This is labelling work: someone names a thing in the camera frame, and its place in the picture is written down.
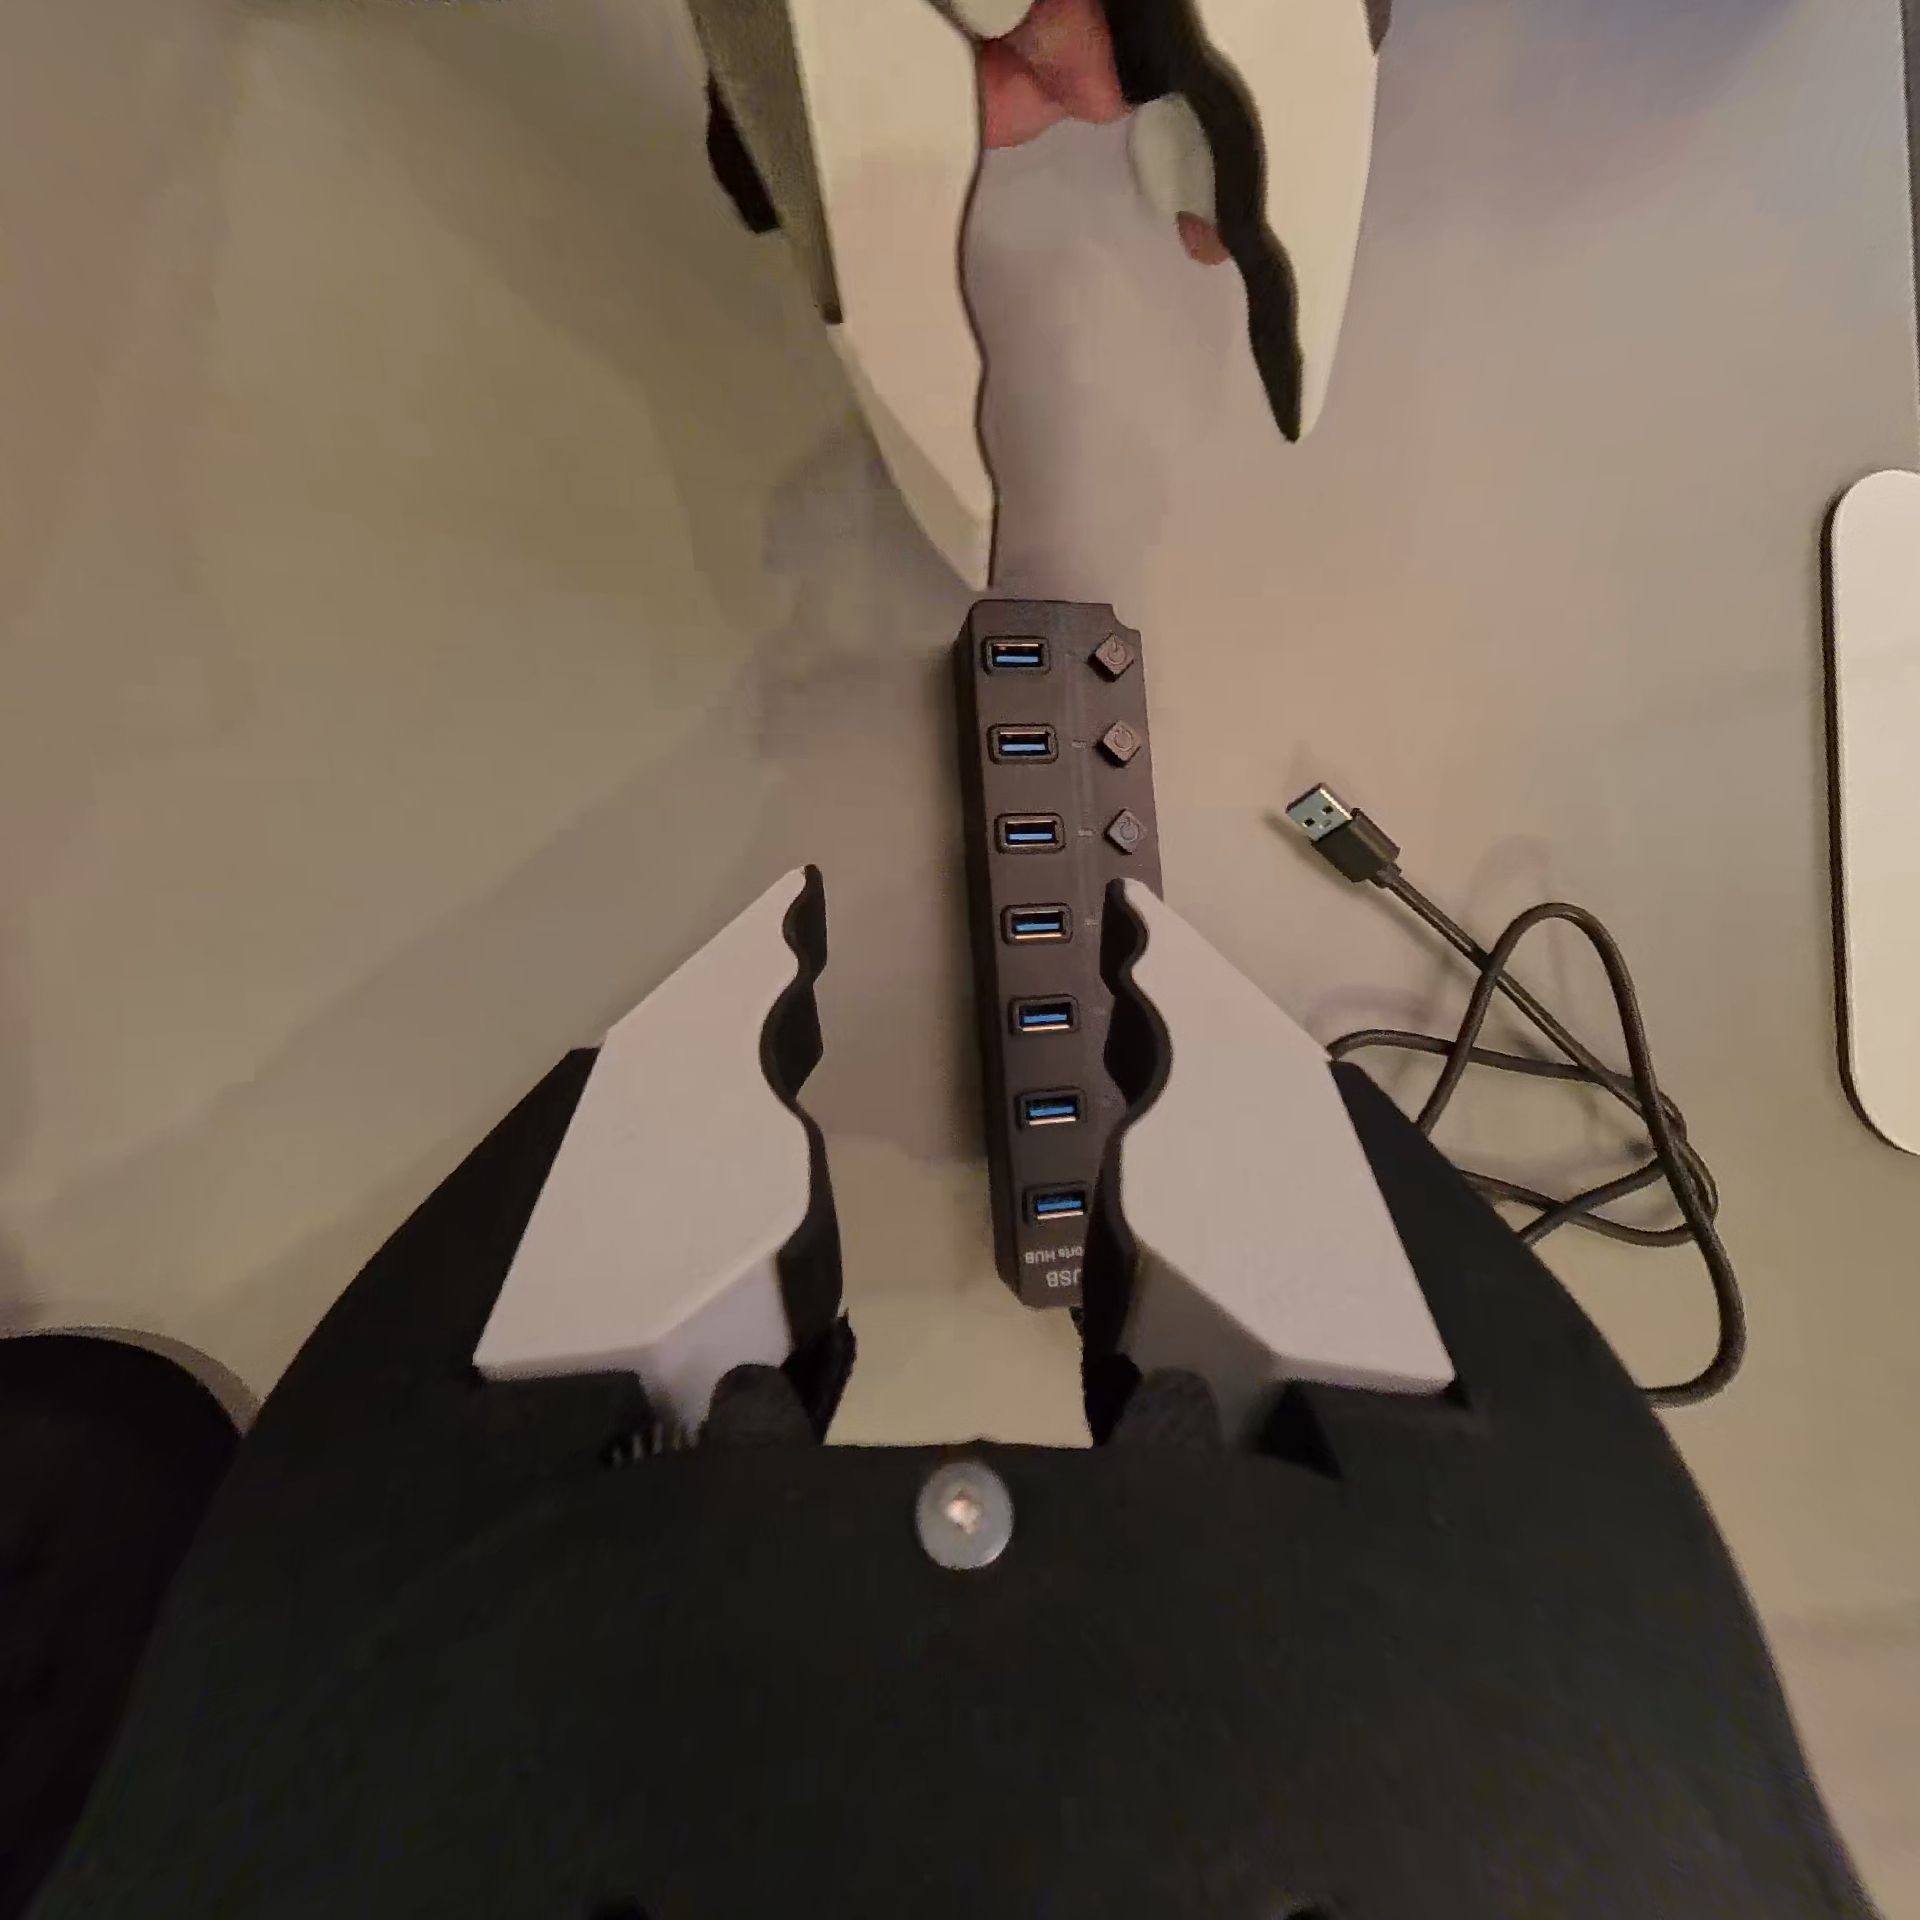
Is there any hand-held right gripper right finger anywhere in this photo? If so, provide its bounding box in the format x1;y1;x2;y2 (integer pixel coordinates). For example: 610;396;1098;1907
1077;877;1463;1453

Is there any person's left hand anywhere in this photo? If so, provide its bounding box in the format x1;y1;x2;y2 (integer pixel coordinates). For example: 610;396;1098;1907
972;22;1230;267

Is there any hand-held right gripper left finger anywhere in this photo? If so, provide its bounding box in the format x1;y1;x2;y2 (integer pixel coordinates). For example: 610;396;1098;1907
471;862;858;1444

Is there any thin black hub cable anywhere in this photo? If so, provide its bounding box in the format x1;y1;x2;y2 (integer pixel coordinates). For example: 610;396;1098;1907
1284;782;1749;1411

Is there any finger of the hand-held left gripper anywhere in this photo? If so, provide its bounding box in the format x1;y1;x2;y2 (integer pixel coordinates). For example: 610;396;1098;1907
1107;0;1382;448
792;0;1005;592

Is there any black usb hub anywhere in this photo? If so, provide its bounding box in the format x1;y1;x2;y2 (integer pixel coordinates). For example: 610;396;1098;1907
953;597;1157;1310

